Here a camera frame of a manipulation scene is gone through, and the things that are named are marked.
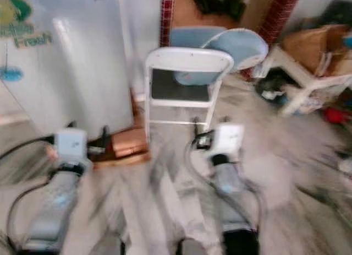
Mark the wide red brick pillar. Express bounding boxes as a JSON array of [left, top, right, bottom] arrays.
[[242, 0, 303, 80]]

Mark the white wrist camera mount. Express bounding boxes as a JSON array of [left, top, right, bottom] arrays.
[[209, 123, 246, 160], [54, 128, 89, 169]]

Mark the small red object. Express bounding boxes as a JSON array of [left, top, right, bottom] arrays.
[[323, 106, 350, 125]]

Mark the silver right robot leg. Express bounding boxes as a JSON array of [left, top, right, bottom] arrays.
[[159, 167, 221, 255]]

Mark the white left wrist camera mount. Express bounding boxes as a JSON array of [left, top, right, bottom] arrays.
[[54, 128, 89, 169]]

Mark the dark green plant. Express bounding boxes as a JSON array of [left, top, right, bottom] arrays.
[[190, 0, 251, 22]]

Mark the blue oval sticker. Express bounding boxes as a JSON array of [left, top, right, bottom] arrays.
[[0, 67, 24, 83]]

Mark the narrow red brick pillar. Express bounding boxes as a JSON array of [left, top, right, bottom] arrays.
[[159, 0, 177, 48]]

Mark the brown cardboard box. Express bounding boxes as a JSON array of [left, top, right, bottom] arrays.
[[280, 25, 352, 77]]

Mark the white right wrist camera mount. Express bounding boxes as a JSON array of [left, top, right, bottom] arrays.
[[209, 123, 246, 160]]

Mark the silver left robot leg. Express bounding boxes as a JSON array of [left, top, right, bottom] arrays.
[[104, 148, 177, 255]]

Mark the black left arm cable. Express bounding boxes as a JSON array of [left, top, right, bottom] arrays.
[[7, 181, 54, 246], [0, 137, 59, 159]]

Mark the silver robot leg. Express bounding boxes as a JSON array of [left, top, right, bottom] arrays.
[[104, 148, 177, 255], [159, 167, 221, 255]]

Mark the white plastic chair frame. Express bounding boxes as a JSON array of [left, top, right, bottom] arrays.
[[264, 45, 352, 117]]

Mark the white fridge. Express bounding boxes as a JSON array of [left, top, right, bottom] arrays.
[[0, 0, 136, 138]]

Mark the black bag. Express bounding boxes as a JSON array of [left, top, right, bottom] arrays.
[[256, 68, 301, 105]]

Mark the white folding chair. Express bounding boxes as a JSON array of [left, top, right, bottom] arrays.
[[144, 47, 235, 140]]

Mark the light blue plastic chair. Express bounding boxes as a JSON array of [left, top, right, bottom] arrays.
[[169, 26, 270, 86]]

